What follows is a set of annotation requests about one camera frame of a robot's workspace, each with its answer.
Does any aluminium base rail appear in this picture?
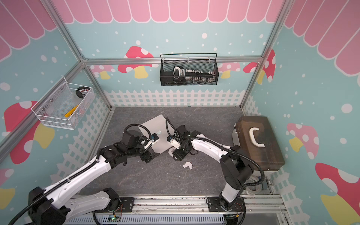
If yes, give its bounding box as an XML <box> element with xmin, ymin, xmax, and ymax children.
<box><xmin>66</xmin><ymin>195</ymin><xmax>292</xmax><ymax>225</ymax></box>

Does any clear tape roll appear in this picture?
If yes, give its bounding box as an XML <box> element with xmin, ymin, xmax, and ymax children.
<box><xmin>245</xmin><ymin>184</ymin><xmax>263</xmax><ymax>196</ymax></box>

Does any black tape roll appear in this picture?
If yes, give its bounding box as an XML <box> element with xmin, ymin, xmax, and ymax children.
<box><xmin>76</xmin><ymin>86</ymin><xmax>91</xmax><ymax>98</ymax></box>

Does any silver laptop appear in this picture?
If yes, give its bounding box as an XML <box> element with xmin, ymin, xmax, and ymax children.
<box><xmin>142</xmin><ymin>114</ymin><xmax>173</xmax><ymax>154</ymax></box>

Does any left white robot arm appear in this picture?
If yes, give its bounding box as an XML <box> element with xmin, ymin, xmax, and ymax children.
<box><xmin>9</xmin><ymin>130</ymin><xmax>159</xmax><ymax>225</ymax></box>

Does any socket bit set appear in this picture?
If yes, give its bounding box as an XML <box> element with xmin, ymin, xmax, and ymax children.
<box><xmin>171</xmin><ymin>66</ymin><xmax>217</xmax><ymax>85</ymax></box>

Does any yellow tool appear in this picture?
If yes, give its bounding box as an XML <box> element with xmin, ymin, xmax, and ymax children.
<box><xmin>64</xmin><ymin>105</ymin><xmax>78</xmax><ymax>118</ymax></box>

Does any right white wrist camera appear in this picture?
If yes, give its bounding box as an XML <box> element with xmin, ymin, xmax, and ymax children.
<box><xmin>167</xmin><ymin>136</ymin><xmax>181</xmax><ymax>149</ymax></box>

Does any black wire mesh basket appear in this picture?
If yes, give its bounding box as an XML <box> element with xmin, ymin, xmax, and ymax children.
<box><xmin>159</xmin><ymin>53</ymin><xmax>219</xmax><ymax>86</ymax></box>

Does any white wire mesh basket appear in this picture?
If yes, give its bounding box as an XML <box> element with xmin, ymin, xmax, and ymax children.
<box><xmin>31</xmin><ymin>77</ymin><xmax>95</xmax><ymax>130</ymax></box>

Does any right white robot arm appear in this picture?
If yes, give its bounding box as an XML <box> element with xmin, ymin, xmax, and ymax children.
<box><xmin>165</xmin><ymin>118</ymin><xmax>265</xmax><ymax>211</ymax></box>

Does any brown lidded storage box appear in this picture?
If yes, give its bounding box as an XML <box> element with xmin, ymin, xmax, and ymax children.
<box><xmin>232</xmin><ymin>116</ymin><xmax>285</xmax><ymax>175</ymax></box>

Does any white wireless mouse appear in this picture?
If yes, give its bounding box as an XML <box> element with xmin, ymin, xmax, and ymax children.
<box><xmin>168</xmin><ymin>148</ymin><xmax>176</xmax><ymax>158</ymax></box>

